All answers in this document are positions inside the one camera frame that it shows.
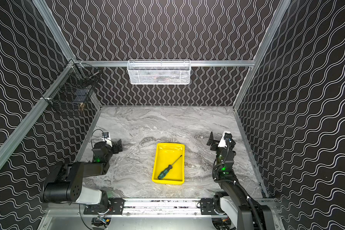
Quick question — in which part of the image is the green black screwdriver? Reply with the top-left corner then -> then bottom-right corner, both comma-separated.
158,155 -> 182,180

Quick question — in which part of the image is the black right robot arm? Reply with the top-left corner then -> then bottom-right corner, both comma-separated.
207,132 -> 275,230

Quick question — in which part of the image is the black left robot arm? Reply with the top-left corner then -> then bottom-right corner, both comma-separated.
40,140 -> 123,207

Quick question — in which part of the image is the yellow plastic bin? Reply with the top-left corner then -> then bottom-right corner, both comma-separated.
152,143 -> 185,185

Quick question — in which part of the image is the aluminium back crossbar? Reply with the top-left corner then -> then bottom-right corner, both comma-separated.
77,60 -> 255,68

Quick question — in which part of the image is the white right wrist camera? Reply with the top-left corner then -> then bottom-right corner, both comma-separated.
218,131 -> 233,148

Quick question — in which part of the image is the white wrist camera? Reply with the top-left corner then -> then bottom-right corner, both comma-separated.
218,131 -> 233,148
102,132 -> 113,147

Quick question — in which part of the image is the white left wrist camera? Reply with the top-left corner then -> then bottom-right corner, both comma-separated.
102,132 -> 113,147

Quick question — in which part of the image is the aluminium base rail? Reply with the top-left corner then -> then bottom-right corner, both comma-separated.
83,197 -> 234,216

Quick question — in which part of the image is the black wire basket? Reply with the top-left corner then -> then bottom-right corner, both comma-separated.
45,59 -> 101,117

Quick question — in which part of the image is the white wire mesh basket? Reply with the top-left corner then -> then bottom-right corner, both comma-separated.
127,65 -> 192,85

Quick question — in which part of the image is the aluminium left side rail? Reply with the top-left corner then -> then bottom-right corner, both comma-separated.
0,62 -> 75,170

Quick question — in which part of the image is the aluminium frame post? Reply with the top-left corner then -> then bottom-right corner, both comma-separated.
33,0 -> 76,61
233,0 -> 291,111

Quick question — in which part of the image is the aluminium right frame post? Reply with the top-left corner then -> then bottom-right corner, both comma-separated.
233,0 -> 291,111

